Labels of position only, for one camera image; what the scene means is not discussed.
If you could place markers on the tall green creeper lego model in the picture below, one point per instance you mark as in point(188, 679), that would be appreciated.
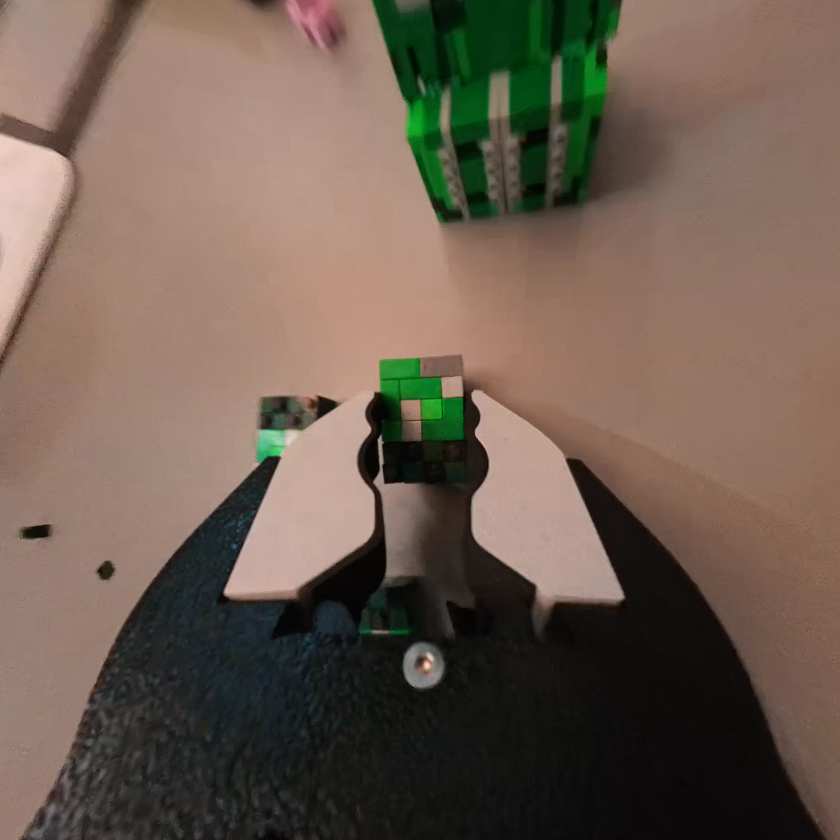
point(505, 111)

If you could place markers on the dark green lego brick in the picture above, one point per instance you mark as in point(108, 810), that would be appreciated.
point(105, 569)
point(36, 531)

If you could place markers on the white stand with clear arms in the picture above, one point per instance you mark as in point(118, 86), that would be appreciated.
point(26, 216)

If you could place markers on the pink lego pig figure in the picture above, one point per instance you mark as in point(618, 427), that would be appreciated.
point(315, 19)

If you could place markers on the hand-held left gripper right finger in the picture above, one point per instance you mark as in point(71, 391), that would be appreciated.
point(544, 518)

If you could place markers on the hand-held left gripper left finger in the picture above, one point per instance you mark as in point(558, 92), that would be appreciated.
point(308, 512)

